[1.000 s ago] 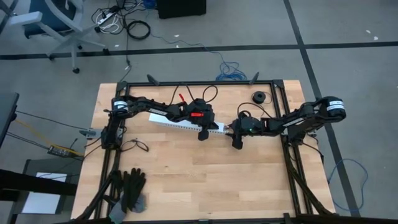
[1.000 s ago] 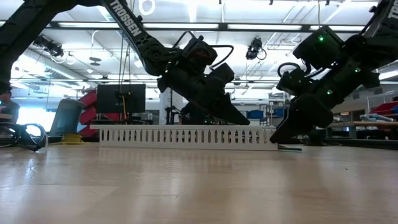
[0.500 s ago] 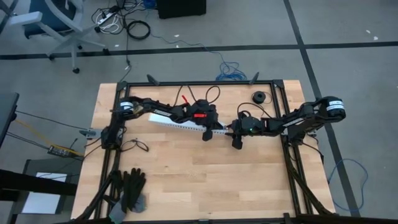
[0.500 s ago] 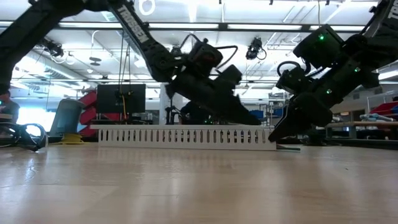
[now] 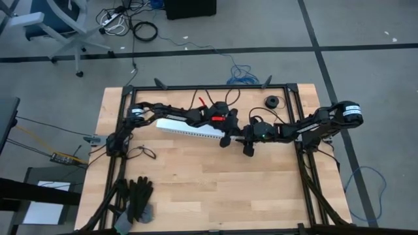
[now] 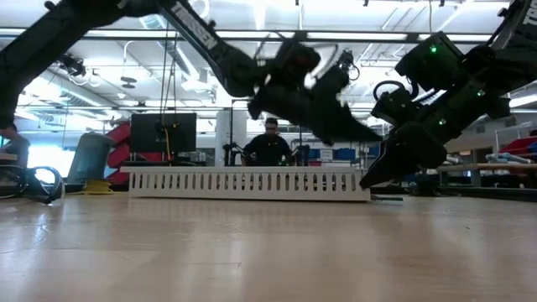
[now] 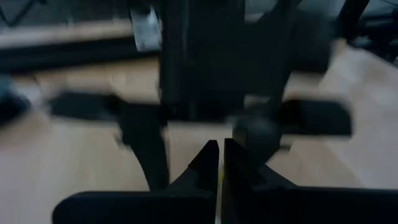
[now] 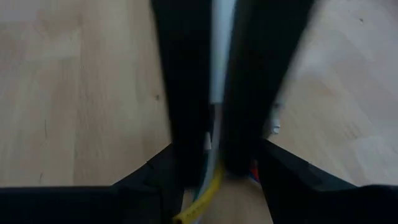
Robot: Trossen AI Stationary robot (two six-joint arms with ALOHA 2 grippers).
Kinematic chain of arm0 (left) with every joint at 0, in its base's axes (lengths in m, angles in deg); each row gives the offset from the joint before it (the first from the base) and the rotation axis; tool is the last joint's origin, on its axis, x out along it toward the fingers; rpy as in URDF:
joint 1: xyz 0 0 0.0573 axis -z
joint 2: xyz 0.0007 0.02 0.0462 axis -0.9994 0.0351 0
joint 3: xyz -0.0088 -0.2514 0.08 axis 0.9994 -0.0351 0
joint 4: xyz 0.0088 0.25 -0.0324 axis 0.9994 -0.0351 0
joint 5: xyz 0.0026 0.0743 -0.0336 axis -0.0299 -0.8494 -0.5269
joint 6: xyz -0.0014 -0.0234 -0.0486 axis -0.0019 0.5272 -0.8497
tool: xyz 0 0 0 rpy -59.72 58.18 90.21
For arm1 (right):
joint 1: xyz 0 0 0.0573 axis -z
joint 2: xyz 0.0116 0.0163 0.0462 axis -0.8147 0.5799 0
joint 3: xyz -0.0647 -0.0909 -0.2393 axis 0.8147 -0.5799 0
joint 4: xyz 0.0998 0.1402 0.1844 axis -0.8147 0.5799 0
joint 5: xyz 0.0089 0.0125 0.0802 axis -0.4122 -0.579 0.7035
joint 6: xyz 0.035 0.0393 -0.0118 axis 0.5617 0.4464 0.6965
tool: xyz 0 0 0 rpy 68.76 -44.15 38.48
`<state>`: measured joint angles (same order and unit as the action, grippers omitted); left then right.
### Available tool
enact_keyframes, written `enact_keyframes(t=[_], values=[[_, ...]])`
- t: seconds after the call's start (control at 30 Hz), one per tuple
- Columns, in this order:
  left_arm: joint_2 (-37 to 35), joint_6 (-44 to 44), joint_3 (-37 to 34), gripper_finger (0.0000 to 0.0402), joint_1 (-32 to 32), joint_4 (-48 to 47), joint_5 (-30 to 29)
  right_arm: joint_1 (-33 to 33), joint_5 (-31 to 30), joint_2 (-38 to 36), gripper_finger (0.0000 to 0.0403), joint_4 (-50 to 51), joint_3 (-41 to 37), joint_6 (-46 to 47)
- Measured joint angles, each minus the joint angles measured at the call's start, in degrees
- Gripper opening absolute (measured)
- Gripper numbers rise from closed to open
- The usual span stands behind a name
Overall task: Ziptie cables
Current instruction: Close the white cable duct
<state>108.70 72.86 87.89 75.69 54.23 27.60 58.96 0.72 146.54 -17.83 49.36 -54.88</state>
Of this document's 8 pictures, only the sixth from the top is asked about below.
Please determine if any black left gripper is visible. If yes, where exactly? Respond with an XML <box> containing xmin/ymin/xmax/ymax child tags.
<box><xmin>246</xmin><ymin>62</ymin><xmax>383</xmax><ymax>147</ymax></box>

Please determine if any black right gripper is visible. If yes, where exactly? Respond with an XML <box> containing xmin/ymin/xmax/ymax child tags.
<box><xmin>359</xmin><ymin>79</ymin><xmax>508</xmax><ymax>190</ymax></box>

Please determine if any white slotted cable raceway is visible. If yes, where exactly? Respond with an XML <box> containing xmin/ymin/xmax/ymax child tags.
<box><xmin>128</xmin><ymin>170</ymin><xmax>372</xmax><ymax>203</ymax></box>

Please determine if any person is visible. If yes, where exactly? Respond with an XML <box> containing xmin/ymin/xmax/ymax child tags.
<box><xmin>0</xmin><ymin>123</ymin><xmax>31</xmax><ymax>169</ymax></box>
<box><xmin>241</xmin><ymin>117</ymin><xmax>295</xmax><ymax>168</ymax></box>

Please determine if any wooden workbench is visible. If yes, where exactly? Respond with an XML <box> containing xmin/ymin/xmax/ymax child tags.
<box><xmin>435</xmin><ymin>162</ymin><xmax>537</xmax><ymax>188</ymax></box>

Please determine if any red storage bin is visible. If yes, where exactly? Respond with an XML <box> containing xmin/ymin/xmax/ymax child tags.
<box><xmin>498</xmin><ymin>136</ymin><xmax>537</xmax><ymax>156</ymax></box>

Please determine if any black monitor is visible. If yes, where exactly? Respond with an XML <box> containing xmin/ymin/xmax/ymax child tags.
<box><xmin>129</xmin><ymin>112</ymin><xmax>197</xmax><ymax>154</ymax></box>

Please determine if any red zigzag panel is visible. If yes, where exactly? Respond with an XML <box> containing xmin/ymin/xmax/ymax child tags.
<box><xmin>105</xmin><ymin>122</ymin><xmax>167</xmax><ymax>186</ymax></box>

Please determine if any black ceiling-mounted device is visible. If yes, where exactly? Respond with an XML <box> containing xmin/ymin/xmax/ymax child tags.
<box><xmin>58</xmin><ymin>53</ymin><xmax>87</xmax><ymax>79</ymax></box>

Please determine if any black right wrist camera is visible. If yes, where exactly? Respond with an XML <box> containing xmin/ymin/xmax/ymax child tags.
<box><xmin>371</xmin><ymin>79</ymin><xmax>423</xmax><ymax>127</ymax></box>

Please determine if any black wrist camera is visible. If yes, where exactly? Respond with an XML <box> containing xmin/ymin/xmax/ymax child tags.
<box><xmin>371</xmin><ymin>79</ymin><xmax>423</xmax><ymax>127</ymax></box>
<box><xmin>272</xmin><ymin>39</ymin><xmax>323</xmax><ymax>87</ymax></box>

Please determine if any black overhead camera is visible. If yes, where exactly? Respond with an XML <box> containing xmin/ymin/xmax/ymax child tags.
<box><xmin>337</xmin><ymin>49</ymin><xmax>361</xmax><ymax>82</ymax></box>

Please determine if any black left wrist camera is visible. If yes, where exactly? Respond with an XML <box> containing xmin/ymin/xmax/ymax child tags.
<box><xmin>272</xmin><ymin>39</ymin><xmax>323</xmax><ymax>87</ymax></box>

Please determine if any black aluminium frame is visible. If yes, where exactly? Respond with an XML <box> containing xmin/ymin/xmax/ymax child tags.
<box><xmin>368</xmin><ymin>185</ymin><xmax>537</xmax><ymax>202</ymax></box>

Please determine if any tall black station frame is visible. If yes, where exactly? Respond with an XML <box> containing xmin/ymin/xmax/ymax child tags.
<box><xmin>228</xmin><ymin>97</ymin><xmax>304</xmax><ymax>168</ymax></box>

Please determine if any yellow wire spool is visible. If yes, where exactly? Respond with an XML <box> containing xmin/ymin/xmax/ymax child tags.
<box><xmin>69</xmin><ymin>179</ymin><xmax>115</xmax><ymax>195</ymax></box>

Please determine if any black looped cable bundle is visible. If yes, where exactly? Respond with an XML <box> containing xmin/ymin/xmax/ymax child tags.
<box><xmin>0</xmin><ymin>165</ymin><xmax>65</xmax><ymax>206</ymax></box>

